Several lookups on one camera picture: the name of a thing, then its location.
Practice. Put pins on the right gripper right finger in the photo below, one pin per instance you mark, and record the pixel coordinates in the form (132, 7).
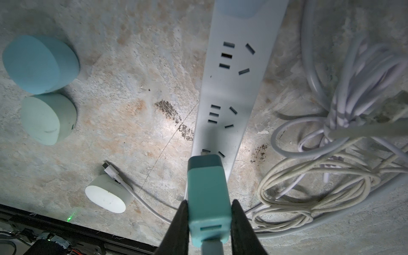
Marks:
(244, 239)

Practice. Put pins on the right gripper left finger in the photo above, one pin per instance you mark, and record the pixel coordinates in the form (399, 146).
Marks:
(176, 240)

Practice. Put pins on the teal blue charger adapter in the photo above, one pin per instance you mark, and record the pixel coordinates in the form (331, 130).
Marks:
(242, 9)

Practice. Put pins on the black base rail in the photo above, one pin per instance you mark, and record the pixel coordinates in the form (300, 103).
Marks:
(47, 236)

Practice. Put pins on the blue earbud case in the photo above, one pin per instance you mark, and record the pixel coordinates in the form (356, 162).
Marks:
(40, 64)

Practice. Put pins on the white earbud case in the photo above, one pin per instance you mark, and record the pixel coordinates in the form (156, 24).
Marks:
(109, 194)

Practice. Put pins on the teal charger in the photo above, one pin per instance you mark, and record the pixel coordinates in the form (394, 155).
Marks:
(210, 213)

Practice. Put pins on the white power strip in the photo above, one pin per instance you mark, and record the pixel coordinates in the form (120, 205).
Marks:
(236, 61)

